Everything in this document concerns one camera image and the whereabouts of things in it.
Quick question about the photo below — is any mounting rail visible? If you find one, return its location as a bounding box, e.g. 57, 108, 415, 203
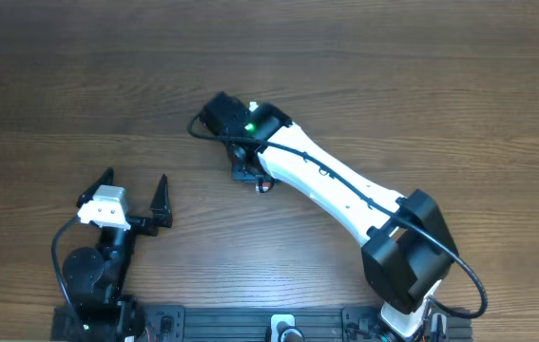
51, 304, 473, 342

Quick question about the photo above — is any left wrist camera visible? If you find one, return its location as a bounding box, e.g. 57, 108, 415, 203
76, 184, 132, 232

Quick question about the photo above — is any black cable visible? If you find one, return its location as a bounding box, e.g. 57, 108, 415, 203
50, 216, 85, 333
186, 111, 490, 320

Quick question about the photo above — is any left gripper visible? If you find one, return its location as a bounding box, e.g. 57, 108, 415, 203
75, 166, 175, 238

